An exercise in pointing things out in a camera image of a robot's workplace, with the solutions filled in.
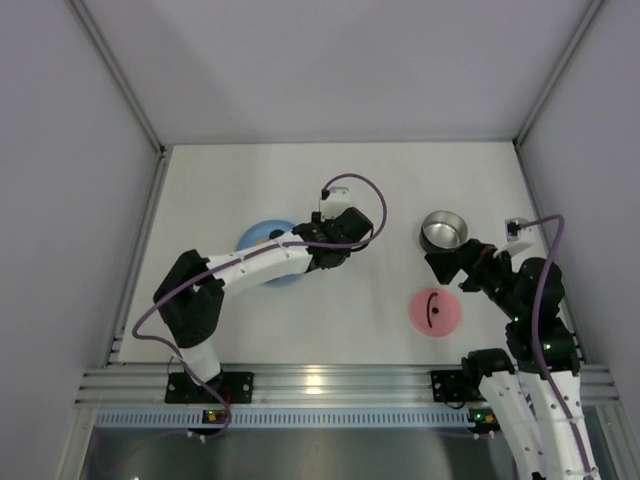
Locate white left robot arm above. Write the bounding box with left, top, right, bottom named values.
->
left=153, top=207, right=374, bottom=382

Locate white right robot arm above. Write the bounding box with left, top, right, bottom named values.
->
left=424, top=239, right=600, bottom=479

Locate steel lunch box bowl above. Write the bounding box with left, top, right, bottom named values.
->
left=419, top=210, right=468, bottom=253

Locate pink lid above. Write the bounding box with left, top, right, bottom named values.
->
left=408, top=288, right=462, bottom=338

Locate blue plate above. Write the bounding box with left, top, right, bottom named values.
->
left=236, top=219, right=298, bottom=287

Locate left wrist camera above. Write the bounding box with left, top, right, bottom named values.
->
left=319, top=186, right=353, bottom=221

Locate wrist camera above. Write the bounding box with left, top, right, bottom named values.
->
left=319, top=186, right=353, bottom=221
left=503, top=218, right=535, bottom=256

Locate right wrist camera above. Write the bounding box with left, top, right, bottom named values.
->
left=503, top=218, right=535, bottom=256

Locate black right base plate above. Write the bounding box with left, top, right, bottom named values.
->
left=430, top=369, right=484, bottom=404

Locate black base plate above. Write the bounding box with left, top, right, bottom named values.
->
left=164, top=372, right=254, bottom=404
left=430, top=369, right=484, bottom=404

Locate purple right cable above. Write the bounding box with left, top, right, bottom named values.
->
left=513, top=214, right=594, bottom=480

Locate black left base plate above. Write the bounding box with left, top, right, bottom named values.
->
left=164, top=372, right=254, bottom=404

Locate left aluminium frame post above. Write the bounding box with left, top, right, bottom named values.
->
left=64, top=0, right=167, bottom=154

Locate aluminium frame post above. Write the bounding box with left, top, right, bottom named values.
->
left=64, top=0, right=167, bottom=154
left=513, top=0, right=606, bottom=149

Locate right aluminium frame post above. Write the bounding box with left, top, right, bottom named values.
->
left=513, top=0, right=606, bottom=149

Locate grey cable duct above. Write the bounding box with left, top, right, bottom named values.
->
left=94, top=407, right=497, bottom=429

